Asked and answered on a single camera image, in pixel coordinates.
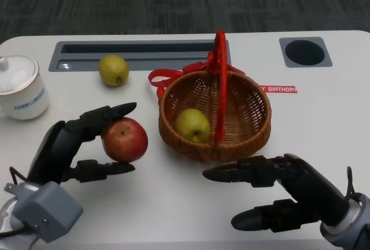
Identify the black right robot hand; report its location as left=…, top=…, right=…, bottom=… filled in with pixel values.
left=202, top=153, right=352, bottom=232

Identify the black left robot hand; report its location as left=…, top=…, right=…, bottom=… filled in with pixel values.
left=27, top=102, right=137, bottom=187

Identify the red apple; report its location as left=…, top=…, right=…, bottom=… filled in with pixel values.
left=102, top=117, right=149, bottom=163

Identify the wicker basket with red handle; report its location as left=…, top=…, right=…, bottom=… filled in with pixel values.
left=148, top=29, right=298, bottom=163

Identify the white lidded ceramic mug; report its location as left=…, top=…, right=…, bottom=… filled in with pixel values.
left=0, top=55, right=49, bottom=121

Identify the grey table tray slot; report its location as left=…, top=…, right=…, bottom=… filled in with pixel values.
left=48, top=39, right=232, bottom=73

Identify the yellow-green pear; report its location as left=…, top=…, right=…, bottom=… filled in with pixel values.
left=98, top=54, right=130, bottom=87
left=174, top=108, right=211, bottom=143

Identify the grey table cup holder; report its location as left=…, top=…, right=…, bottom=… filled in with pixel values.
left=279, top=36, right=333, bottom=68

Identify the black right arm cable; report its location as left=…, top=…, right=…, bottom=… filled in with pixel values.
left=345, top=166, right=365, bottom=204

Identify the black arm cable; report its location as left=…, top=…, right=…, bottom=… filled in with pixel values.
left=345, top=166, right=365, bottom=204
left=0, top=166, right=40, bottom=250

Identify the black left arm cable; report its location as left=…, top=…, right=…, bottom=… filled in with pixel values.
left=0, top=166, right=40, bottom=250

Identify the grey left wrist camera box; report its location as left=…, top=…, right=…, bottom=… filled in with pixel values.
left=11, top=181, right=84, bottom=244

